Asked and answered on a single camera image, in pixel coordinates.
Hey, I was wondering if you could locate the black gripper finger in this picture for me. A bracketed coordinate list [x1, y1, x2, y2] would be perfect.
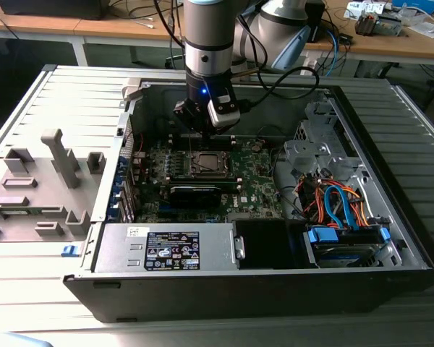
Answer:
[172, 100, 213, 138]

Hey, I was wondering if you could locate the metal socket cover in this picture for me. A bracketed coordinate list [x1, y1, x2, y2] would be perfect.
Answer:
[190, 150, 236, 178]

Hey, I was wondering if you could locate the finned CPU cooler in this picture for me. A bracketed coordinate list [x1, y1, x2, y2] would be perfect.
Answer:
[354, 9, 376, 37]

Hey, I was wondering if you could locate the black chair base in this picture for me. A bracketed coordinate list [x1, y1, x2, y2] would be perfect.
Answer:
[165, 50, 185, 72]

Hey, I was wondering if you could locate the black graphics card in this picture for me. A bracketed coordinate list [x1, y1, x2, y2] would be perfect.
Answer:
[168, 184, 221, 210]

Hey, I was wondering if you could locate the green motherboard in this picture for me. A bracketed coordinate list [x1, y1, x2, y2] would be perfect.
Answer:
[133, 135, 286, 223]

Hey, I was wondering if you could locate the metal drive cage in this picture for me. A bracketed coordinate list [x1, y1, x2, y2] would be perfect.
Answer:
[284, 100, 366, 181]

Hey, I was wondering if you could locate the black monitor stand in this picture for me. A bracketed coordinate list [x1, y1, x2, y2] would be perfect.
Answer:
[305, 0, 327, 43]

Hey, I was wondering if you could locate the silver power supply unit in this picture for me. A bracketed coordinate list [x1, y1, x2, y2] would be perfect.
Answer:
[92, 222, 239, 274]

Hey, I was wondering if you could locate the grey parts rack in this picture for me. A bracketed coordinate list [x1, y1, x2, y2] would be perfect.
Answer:
[0, 128, 108, 243]

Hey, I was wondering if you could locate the black box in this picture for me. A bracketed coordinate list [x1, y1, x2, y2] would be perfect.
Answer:
[0, 0, 108, 21]

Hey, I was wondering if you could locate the hard disk in blue carrier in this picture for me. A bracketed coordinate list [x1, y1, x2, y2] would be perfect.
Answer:
[303, 224, 391, 269]

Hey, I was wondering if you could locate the black PC case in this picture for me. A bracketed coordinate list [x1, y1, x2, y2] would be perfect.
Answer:
[63, 77, 434, 325]

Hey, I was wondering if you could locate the grey metal drive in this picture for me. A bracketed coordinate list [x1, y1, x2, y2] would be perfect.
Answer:
[374, 12, 403, 37]

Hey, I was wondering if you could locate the clear plastic bag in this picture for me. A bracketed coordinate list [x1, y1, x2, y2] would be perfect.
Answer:
[407, 20, 434, 40]

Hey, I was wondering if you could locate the pale blue object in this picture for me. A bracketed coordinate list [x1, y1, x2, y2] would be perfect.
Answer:
[0, 331, 54, 347]

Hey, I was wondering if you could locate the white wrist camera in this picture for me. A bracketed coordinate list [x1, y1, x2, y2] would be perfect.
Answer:
[206, 94, 242, 128]

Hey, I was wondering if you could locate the blue disk wire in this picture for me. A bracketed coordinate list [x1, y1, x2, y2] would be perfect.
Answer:
[323, 184, 361, 231]

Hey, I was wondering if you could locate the orange disk wire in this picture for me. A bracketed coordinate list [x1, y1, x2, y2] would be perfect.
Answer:
[296, 179, 370, 228]

